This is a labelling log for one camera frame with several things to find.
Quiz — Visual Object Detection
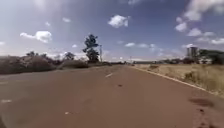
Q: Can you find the pole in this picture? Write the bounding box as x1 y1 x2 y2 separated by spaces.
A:
98 44 103 63

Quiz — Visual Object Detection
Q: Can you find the tall dark tree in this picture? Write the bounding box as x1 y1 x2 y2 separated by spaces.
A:
82 33 101 64

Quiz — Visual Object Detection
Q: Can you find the row of bushes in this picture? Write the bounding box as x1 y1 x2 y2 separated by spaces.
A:
0 50 113 75

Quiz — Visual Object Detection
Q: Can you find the tall grey building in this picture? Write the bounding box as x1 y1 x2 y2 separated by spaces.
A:
186 46 199 61

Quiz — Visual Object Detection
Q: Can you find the dry grass field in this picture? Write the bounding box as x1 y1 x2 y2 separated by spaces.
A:
133 63 224 98

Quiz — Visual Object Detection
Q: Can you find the row of distant trees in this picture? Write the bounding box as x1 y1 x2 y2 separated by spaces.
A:
159 49 224 66

